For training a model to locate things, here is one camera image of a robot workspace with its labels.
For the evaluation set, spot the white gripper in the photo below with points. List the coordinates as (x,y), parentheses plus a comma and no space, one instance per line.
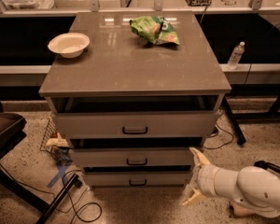
(207,180)

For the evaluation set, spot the grey drawer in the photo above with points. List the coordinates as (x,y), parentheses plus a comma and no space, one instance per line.
(138,179)
(122,157)
(135,124)

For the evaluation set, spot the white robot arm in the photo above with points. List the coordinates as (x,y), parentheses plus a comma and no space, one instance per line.
(252,190)

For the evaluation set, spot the grey drawer cabinet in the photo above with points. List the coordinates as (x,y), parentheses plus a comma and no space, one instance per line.
(121,72)

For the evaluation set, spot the black table leg right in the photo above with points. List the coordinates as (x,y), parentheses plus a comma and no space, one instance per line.
(239,134)

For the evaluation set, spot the clear plastic water bottle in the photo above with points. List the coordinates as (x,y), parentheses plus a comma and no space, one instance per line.
(236,55)

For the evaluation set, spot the green chip bag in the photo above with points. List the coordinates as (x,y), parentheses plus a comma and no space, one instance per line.
(155,29)

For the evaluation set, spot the white paper bowl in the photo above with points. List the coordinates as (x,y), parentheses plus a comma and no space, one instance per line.
(69,45)

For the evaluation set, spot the black chair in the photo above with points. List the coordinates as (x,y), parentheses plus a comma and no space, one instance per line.
(11,133)

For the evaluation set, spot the wire basket with items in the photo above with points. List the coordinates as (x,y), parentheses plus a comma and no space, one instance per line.
(53,144)

